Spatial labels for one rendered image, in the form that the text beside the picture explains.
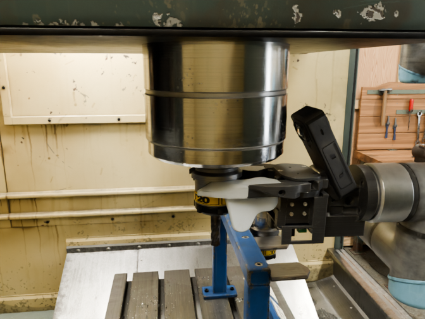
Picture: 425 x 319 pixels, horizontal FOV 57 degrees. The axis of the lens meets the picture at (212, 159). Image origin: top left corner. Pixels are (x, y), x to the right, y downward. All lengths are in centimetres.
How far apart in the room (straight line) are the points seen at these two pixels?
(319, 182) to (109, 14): 28
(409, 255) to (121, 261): 118
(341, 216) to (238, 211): 13
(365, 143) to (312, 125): 297
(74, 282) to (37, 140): 52
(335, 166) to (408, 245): 16
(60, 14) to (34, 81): 118
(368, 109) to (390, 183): 288
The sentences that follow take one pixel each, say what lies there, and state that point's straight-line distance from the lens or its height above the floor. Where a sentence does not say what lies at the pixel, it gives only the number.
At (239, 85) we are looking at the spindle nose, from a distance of 37.
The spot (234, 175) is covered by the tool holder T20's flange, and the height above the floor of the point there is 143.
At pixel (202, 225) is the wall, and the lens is 158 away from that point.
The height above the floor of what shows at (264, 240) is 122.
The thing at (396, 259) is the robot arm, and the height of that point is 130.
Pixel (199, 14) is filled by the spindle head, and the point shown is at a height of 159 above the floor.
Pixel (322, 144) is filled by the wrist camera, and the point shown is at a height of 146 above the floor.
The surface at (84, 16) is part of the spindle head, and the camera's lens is 33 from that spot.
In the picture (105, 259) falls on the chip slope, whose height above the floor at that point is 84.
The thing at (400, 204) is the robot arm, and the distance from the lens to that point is 52.
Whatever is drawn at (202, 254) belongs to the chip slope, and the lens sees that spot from 158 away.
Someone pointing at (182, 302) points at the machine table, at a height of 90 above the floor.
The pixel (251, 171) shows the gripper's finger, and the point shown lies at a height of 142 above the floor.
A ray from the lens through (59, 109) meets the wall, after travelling 150.
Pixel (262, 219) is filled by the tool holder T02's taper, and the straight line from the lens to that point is 82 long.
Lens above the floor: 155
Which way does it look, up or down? 13 degrees down
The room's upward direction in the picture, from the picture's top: straight up
